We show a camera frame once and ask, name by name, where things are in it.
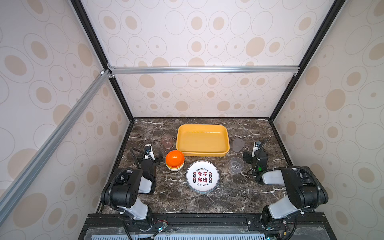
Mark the grey translucent cup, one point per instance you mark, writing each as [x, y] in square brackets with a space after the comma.
[238, 145]

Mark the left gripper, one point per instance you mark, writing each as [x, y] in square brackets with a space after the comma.
[147, 160]

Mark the horizontal aluminium rail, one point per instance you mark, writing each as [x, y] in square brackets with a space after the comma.
[212, 69]

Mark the red character white plate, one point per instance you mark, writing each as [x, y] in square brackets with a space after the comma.
[202, 177]

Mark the left diagonal aluminium rail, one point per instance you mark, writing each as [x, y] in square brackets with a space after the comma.
[21, 184]

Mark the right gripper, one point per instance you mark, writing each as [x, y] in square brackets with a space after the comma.
[258, 156]

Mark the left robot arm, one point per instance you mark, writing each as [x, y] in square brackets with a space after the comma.
[121, 191]

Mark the white bowl stack bottom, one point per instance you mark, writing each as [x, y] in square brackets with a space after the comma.
[174, 169]

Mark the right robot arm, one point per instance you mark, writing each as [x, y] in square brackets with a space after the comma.
[305, 193]

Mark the clear plastic cup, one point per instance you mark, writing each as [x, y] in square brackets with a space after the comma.
[236, 165]

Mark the pink translucent cup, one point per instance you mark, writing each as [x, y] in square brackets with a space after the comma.
[167, 141]

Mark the orange plastic bowl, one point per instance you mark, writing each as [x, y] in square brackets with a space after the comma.
[175, 158]

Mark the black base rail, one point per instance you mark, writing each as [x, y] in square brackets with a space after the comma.
[311, 226]

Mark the yellow plastic bin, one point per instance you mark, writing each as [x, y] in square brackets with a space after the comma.
[203, 140]

